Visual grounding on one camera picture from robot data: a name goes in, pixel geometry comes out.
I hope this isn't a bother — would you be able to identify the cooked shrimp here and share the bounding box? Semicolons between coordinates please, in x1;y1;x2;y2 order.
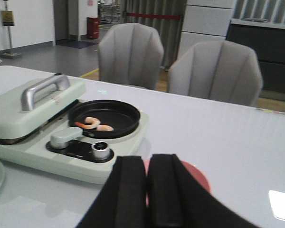
96;124;114;131
75;117;101;129

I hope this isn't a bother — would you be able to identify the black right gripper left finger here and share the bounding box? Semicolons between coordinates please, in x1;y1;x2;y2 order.
77;156;146;228

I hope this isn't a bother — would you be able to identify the red barrier belt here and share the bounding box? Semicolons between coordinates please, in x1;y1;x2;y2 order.
123;11;182;19

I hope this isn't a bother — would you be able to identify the silver control knob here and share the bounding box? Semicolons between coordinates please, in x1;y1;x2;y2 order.
50;134;70;149
91;141;110;160

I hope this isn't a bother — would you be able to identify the right silver control knob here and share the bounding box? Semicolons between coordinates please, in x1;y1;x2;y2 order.
91;141;110;160

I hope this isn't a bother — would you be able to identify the mint green breakfast maker base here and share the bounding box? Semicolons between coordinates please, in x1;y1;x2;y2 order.
0;100;149;184

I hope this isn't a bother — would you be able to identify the red floor bin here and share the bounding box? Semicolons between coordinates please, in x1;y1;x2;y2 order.
86;17;99;39

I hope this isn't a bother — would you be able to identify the white refrigerator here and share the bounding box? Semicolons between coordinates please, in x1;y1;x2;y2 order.
178;0;235;57

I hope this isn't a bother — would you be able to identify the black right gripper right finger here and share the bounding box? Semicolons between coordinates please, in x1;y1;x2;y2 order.
147;154;255;228

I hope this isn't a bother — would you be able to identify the left silver control knob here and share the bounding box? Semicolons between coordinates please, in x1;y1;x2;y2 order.
50;134;70;149

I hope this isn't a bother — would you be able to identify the grey upholstered chair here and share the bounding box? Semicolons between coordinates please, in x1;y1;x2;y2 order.
167;40;263;106
98;23;164;90

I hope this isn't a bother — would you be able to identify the pink plastic bowl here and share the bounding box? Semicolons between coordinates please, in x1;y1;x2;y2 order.
143;158;211;207

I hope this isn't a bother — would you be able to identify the yellow sign on stand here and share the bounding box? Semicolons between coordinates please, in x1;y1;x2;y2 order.
1;0;22;59

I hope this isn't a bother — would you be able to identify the dark grey kitchen counter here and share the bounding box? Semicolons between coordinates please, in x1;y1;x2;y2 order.
227;19;285;94

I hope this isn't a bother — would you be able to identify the right grey upholstered chair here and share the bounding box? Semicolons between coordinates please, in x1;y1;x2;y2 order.
167;40;263;106

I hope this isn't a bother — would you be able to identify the mint green sandwich maker lid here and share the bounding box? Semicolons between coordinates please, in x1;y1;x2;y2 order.
0;74;86;145

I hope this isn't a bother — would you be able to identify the left grey upholstered chair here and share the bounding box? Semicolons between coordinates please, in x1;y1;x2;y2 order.
98;23;164;90

